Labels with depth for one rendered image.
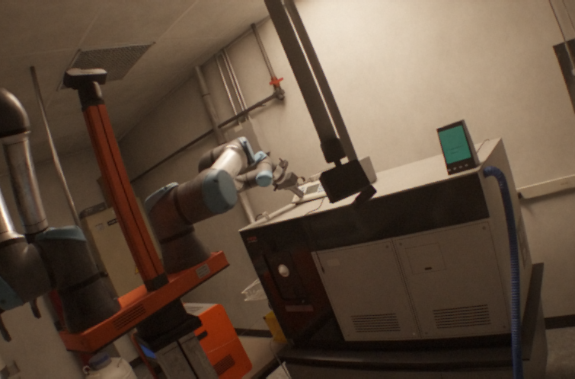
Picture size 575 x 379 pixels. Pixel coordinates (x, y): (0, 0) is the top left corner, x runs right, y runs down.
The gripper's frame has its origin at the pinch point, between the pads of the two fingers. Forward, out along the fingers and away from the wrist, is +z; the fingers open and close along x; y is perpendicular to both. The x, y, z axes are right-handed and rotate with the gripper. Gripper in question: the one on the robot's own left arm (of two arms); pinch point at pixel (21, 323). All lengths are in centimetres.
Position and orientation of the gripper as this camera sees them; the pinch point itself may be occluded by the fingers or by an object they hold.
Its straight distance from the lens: 134.2
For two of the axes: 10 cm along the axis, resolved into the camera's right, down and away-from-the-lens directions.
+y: -9.6, -0.9, 2.6
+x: -2.7, 3.4, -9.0
